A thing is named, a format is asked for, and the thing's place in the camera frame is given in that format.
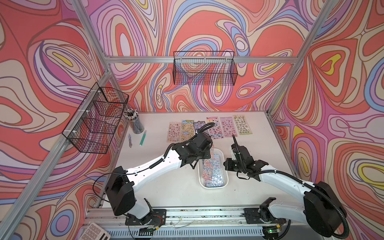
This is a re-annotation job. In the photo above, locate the dark bonbon drop sticker sheet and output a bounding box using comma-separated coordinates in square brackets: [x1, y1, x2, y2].
[194, 121, 206, 133]

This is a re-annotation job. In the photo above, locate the pink cat sticker sheet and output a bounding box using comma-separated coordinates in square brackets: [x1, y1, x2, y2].
[207, 117, 224, 139]

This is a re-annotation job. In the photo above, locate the green panda sticker sheet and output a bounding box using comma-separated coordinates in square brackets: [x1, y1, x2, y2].
[181, 120, 195, 142]

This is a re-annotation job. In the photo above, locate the pink food sticker sheet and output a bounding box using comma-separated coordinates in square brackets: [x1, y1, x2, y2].
[167, 122, 182, 143]

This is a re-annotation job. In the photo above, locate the white plastic storage box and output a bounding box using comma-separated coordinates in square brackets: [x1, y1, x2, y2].
[198, 148, 229, 190]

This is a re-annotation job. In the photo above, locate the purple pink sticker sheet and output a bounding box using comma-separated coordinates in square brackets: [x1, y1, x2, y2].
[220, 117, 238, 138]

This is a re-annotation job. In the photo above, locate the green beige sticker sheet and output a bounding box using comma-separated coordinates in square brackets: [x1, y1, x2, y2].
[233, 115, 253, 136]

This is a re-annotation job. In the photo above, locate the red blue sticker sheet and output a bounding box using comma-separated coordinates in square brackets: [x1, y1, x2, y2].
[203, 154, 225, 188]

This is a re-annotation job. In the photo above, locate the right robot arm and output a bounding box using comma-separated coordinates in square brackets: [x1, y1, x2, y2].
[224, 140, 350, 240]

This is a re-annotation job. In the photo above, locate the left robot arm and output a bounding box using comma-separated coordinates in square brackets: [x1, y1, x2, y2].
[103, 123, 215, 223]

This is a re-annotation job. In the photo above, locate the green marker pen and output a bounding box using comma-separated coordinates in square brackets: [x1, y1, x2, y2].
[140, 130, 147, 146]

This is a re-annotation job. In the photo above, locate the blue grey pen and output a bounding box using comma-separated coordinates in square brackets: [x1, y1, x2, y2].
[128, 134, 133, 148]

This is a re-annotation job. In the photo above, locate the mesh pen cup with pens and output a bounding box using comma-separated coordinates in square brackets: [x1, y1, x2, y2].
[124, 109, 145, 134]

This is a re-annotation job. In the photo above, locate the white keypad device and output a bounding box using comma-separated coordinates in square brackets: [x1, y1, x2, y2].
[79, 223, 111, 240]

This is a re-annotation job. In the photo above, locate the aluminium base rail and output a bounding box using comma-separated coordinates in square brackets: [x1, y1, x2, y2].
[83, 205, 328, 239]

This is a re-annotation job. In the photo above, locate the black wire basket back wall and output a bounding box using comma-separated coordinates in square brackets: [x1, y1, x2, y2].
[173, 50, 238, 86]

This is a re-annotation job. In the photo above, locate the black wire basket wall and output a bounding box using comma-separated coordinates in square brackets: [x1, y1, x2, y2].
[62, 83, 129, 154]
[173, 50, 238, 86]

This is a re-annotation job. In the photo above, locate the black wire basket left wall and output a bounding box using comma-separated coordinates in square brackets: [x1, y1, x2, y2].
[62, 83, 129, 154]

